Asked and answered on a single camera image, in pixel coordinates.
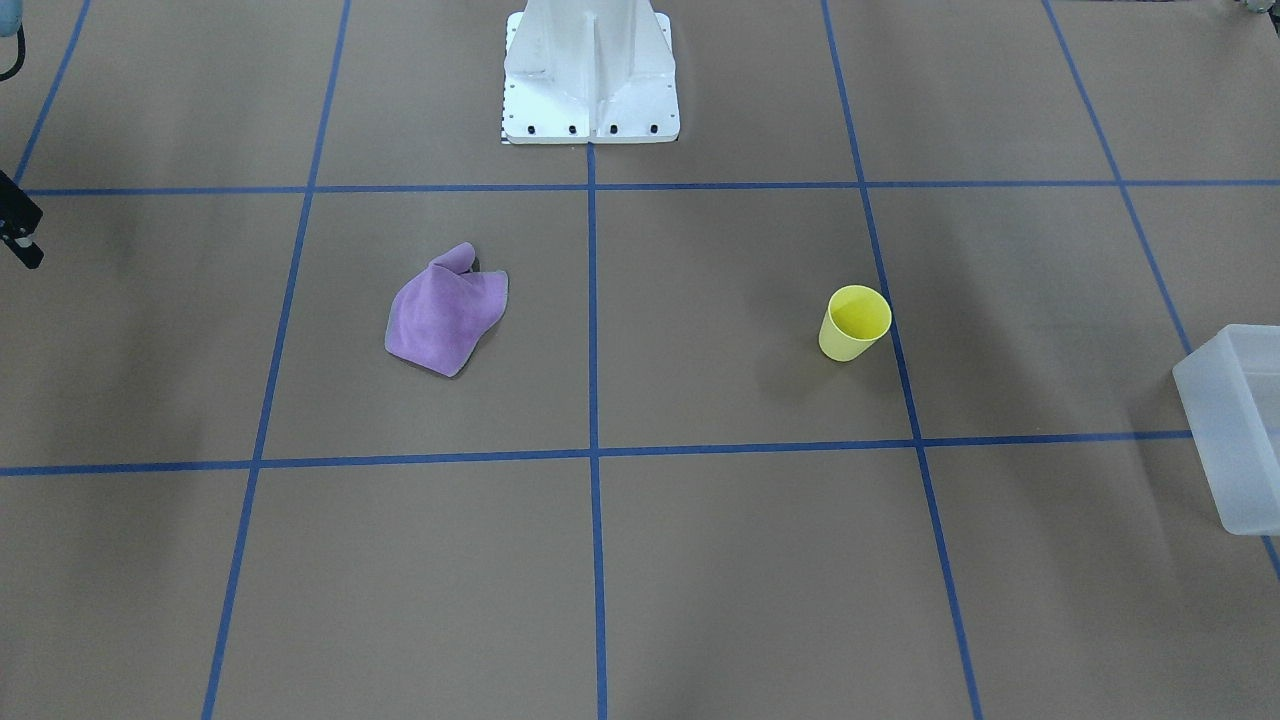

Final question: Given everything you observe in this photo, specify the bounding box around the yellow plastic cup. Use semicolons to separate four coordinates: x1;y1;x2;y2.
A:
818;284;893;363

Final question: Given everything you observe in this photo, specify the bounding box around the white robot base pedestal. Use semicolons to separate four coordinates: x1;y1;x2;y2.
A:
500;1;681;145

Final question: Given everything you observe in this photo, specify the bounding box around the purple cloth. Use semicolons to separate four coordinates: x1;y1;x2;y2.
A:
384;242;509;378

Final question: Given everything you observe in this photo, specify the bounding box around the translucent plastic storage box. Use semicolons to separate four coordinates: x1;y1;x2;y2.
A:
1172;324;1279;536

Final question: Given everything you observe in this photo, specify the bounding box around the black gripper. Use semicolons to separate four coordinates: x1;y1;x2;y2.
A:
1;170;45;270

